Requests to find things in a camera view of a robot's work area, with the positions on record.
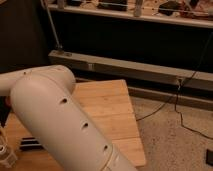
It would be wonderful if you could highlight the clear plastic bottle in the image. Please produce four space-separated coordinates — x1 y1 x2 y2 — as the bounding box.
0 129 17 168

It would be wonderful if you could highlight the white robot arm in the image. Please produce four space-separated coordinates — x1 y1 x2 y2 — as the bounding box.
0 65 137 171

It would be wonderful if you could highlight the grey metal support rod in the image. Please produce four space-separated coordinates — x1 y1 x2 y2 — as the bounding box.
44 0 63 51

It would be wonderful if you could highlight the black ridged rectangular block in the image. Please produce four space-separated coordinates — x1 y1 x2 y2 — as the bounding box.
19 137 43 151

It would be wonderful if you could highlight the black object at floor edge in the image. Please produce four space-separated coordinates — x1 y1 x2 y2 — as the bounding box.
206 149 213 166

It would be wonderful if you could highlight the grey metal shelf frame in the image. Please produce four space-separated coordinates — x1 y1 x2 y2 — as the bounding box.
49 50 213 91

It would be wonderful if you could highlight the black cable on floor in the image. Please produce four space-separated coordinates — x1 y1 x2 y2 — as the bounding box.
135 31 213 141

